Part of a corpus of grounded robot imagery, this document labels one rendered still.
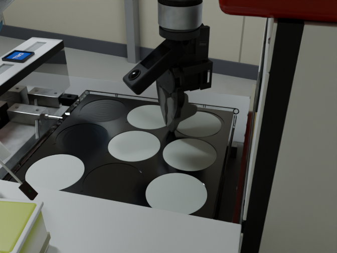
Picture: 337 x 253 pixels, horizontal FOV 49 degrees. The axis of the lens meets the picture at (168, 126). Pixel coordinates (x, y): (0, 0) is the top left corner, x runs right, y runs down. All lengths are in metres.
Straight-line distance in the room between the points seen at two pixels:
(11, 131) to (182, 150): 0.37
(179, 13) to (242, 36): 2.38
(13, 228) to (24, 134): 0.44
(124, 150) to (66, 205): 0.22
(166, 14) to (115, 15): 2.75
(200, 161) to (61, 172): 0.25
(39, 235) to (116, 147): 0.32
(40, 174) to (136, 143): 0.18
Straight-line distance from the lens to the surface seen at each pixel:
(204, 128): 0.77
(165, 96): 0.71
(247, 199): 0.45
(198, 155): 0.69
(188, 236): 0.47
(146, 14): 3.23
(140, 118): 0.80
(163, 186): 0.63
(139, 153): 0.70
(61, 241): 0.48
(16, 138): 0.83
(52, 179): 0.67
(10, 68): 0.95
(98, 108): 0.85
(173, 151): 0.70
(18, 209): 0.43
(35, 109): 0.86
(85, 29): 3.60
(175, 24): 0.63
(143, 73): 0.64
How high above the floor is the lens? 1.32
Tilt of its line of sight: 33 degrees down
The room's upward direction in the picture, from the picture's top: straight up
